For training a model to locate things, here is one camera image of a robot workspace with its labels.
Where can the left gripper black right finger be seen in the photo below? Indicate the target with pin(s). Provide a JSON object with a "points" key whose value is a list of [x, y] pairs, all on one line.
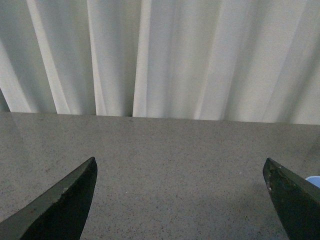
{"points": [[296, 201]]}

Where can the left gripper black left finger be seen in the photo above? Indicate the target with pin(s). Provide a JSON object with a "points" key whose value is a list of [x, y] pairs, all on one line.
{"points": [[60, 213]]}

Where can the blue cup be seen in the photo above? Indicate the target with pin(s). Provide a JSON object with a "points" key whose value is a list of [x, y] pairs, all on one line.
{"points": [[314, 179]]}

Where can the white curtain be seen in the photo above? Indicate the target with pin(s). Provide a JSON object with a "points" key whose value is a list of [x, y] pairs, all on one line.
{"points": [[237, 60]]}

